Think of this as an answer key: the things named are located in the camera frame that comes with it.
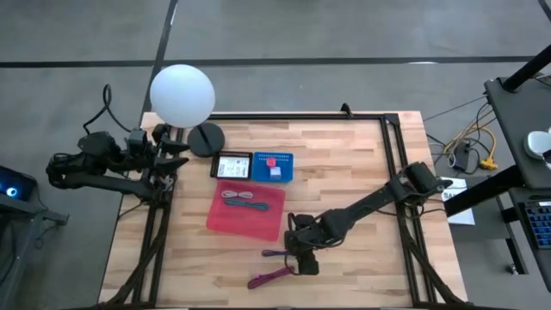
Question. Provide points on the black side desk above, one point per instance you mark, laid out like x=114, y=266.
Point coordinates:
x=508, y=129

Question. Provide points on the black keyboard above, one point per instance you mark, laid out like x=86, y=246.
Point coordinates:
x=540, y=224

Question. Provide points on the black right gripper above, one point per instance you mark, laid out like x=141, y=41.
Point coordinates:
x=307, y=237

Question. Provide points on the pink translucent bin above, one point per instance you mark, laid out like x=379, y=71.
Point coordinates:
x=241, y=224

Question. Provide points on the black aluminium table frame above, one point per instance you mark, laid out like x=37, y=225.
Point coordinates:
x=301, y=116

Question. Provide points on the black power adapter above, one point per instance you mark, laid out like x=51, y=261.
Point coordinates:
x=462, y=157

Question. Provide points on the white paper sheet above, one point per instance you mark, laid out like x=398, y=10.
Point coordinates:
x=462, y=217

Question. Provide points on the white round object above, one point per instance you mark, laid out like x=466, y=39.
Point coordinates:
x=538, y=144

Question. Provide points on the white charger plug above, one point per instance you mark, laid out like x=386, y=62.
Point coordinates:
x=275, y=171

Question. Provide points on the black round lamp base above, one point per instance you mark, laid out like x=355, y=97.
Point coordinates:
x=208, y=142

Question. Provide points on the pink charger plug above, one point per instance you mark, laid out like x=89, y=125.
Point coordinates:
x=270, y=162

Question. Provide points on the black box with label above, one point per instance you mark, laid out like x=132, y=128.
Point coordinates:
x=212, y=165

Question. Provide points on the grey metal stand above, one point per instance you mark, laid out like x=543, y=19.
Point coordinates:
x=26, y=211

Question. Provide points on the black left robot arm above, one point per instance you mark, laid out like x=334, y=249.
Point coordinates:
x=112, y=185

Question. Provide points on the black desk strut bar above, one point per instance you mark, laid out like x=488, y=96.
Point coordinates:
x=482, y=191

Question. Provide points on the small black tabletop camera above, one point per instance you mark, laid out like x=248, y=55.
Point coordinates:
x=345, y=111

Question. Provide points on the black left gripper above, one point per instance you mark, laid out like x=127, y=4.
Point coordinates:
x=140, y=144

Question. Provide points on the black pole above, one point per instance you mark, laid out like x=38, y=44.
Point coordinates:
x=527, y=71

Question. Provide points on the black device with blue light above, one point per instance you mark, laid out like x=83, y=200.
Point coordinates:
x=12, y=191

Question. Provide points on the grey desk caster wheel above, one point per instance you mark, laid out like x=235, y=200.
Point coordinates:
x=512, y=269

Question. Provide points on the blue slotted basket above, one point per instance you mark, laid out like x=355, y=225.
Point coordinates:
x=260, y=171

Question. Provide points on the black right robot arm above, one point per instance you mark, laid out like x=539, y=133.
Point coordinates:
x=370, y=202

